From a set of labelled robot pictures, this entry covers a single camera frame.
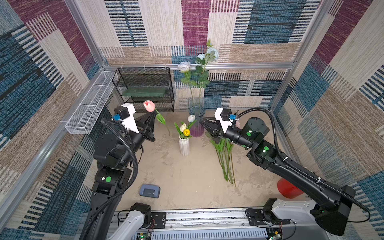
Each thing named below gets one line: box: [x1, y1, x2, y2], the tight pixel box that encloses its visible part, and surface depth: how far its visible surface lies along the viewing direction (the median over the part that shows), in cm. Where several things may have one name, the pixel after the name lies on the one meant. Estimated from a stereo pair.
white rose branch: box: [177, 39, 219, 107], surface depth 86 cm
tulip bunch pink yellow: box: [174, 114, 197, 139], surface depth 74 cm
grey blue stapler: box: [139, 184, 161, 199], surface depth 83 cm
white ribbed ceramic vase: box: [178, 135, 190, 157], surface depth 88 cm
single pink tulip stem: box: [210, 140, 228, 182], surface depth 95 cm
